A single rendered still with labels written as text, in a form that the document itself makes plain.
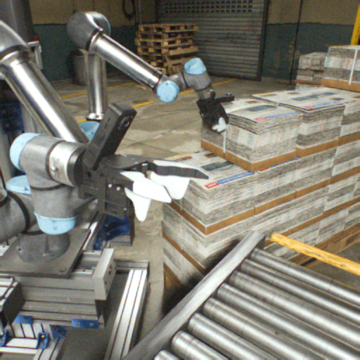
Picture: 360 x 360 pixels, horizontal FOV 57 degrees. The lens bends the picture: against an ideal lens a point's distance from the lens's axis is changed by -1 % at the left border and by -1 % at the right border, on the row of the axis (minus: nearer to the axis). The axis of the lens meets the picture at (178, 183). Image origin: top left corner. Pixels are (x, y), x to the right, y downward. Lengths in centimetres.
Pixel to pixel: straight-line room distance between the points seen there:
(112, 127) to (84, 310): 74
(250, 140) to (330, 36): 701
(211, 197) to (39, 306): 74
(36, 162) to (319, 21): 805
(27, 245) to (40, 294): 18
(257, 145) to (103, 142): 102
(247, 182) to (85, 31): 86
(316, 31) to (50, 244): 789
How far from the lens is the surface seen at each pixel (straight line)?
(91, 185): 56
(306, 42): 851
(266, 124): 145
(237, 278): 97
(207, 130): 167
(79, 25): 132
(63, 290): 109
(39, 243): 102
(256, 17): 893
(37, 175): 63
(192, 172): 52
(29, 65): 83
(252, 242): 110
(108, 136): 50
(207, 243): 148
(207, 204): 137
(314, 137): 174
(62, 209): 67
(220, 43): 940
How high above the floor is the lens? 144
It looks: 27 degrees down
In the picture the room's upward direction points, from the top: straight up
